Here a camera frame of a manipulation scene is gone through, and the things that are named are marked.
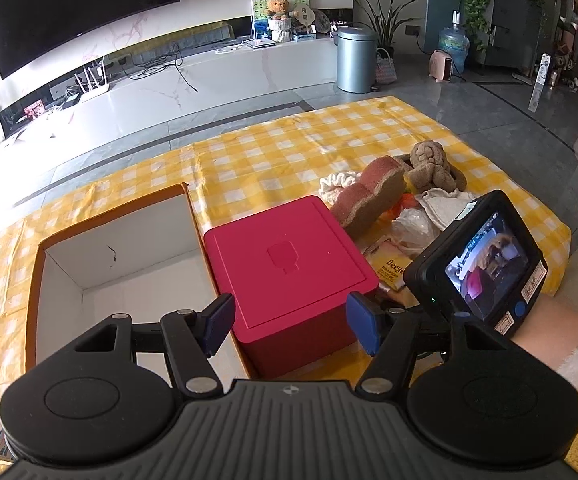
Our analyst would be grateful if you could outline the blue water jug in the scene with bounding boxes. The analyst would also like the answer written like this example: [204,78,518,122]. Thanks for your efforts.
[438,10,470,74]

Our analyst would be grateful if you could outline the red square storage box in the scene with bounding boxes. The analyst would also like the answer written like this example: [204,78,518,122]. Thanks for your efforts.
[203,196,378,379]

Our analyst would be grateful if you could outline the black camera with screen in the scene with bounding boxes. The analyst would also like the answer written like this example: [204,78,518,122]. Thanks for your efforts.
[404,190,547,336]

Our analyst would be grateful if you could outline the white wifi router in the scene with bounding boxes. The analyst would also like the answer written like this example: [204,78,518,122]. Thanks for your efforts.
[74,58,110,102]

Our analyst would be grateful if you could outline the yellow checkered tablecloth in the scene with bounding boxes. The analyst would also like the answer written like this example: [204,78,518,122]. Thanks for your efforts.
[0,95,574,470]

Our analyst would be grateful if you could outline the person's forearm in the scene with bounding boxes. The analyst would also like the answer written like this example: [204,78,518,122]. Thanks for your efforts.
[512,295,578,370]

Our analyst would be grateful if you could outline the brown teddy bear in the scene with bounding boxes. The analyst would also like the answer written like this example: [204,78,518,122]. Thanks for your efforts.
[266,0,291,44]

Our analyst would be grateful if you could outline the yellow Deeyeo tissue pack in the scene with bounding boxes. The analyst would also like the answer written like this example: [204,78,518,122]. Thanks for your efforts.
[364,235,411,292]

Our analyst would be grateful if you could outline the pink toast-shaped plush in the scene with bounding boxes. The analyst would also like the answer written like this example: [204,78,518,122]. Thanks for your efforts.
[330,156,409,240]

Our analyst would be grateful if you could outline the potted long-leaf plant right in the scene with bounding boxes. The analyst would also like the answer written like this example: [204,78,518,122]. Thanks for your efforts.
[352,0,420,56]

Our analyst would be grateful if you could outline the large open cardboard box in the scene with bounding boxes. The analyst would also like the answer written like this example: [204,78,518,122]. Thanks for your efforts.
[24,182,250,380]

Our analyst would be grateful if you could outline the white cloth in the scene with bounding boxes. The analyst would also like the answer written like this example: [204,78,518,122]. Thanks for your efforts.
[390,208,440,259]

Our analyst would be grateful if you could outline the white round cushion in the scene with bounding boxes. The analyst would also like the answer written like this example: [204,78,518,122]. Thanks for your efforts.
[415,188,477,231]

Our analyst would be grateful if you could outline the dark cabinet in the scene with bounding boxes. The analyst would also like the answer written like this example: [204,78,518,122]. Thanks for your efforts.
[481,0,542,73]

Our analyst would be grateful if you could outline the pink small heater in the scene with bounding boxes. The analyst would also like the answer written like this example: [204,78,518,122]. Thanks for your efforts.
[429,50,453,82]

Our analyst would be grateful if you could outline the white marble TV console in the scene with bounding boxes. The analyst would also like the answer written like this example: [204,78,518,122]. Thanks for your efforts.
[0,38,337,178]

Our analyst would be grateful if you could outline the woven basket bag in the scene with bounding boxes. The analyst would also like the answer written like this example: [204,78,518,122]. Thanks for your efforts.
[376,47,397,86]

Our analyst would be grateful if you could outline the grey metal trash can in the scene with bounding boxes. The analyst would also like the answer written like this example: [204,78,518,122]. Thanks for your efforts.
[336,27,377,93]

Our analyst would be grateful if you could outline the orange plush toy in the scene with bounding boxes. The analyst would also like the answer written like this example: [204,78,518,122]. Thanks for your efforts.
[383,193,419,220]

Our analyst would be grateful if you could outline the brown knotted plush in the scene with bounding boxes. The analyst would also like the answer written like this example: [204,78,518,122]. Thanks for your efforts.
[403,140,467,193]

